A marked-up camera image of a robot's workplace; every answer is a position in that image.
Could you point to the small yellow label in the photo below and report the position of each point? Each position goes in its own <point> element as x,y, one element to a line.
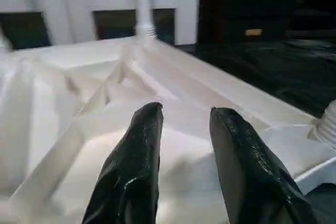
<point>253,32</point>

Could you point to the black plastic mat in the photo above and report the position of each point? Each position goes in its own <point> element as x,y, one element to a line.
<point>273,72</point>

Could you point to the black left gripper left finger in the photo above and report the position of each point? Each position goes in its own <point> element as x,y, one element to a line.
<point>134,171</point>

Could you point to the white plastic table top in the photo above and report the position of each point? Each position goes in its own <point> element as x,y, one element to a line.
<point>184,103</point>

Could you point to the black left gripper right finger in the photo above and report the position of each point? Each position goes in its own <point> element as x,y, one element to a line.
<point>247,177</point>

